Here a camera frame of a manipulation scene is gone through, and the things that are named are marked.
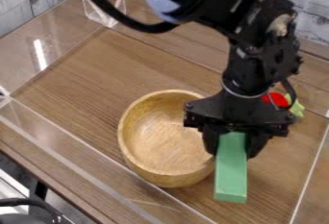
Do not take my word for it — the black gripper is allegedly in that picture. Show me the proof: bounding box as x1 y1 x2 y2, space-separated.
183 86 297 159

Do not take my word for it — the green rectangular stick block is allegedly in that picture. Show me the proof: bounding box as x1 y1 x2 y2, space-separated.
214 132 247 203

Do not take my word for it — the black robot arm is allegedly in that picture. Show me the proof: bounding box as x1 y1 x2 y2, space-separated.
91 0 303 159

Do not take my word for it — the light wooden bowl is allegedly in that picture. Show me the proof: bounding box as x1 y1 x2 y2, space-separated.
116 89 214 188

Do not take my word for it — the red plush strawberry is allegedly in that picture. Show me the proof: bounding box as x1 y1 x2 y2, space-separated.
262 92 305 118

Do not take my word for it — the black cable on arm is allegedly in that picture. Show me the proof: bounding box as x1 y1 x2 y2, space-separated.
264 79 298 112

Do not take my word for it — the black table leg frame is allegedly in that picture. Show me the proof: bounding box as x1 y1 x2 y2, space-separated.
26 180 79 224

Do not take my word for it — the clear acrylic corner bracket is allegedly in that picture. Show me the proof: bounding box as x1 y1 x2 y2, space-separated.
80 0 127 29

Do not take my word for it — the black cable bottom left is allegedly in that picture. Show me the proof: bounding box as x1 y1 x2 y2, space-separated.
0 197 64 224

